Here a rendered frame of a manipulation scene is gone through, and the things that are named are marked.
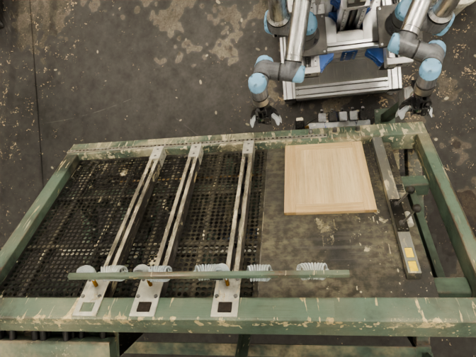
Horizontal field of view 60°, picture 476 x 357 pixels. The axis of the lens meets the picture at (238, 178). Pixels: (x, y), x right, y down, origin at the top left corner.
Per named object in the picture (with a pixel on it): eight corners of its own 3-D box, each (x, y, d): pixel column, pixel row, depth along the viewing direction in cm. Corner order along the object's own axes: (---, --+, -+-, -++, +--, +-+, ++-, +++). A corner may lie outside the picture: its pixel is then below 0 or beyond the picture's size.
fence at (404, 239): (380, 142, 237) (381, 137, 235) (420, 279, 165) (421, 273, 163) (371, 142, 238) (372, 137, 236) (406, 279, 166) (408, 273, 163)
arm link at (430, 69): (445, 57, 158) (440, 74, 155) (438, 76, 168) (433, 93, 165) (423, 53, 161) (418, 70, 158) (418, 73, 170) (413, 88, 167)
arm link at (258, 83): (267, 71, 173) (263, 86, 170) (270, 87, 183) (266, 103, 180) (249, 69, 175) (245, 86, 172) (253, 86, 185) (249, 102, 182)
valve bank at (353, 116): (370, 108, 268) (376, 102, 244) (371, 130, 268) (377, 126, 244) (292, 114, 276) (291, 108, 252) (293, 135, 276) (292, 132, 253)
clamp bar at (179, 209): (206, 152, 254) (198, 119, 239) (161, 331, 164) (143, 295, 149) (190, 154, 256) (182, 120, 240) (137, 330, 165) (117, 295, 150)
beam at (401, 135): (421, 136, 246) (423, 120, 239) (426, 148, 237) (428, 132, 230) (79, 156, 282) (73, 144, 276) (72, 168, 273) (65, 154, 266)
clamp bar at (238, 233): (258, 149, 249) (253, 115, 234) (240, 331, 158) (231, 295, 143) (242, 150, 250) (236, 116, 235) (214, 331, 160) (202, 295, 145)
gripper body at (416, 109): (409, 117, 180) (415, 100, 169) (406, 102, 184) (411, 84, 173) (428, 117, 179) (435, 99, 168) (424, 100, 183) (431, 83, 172)
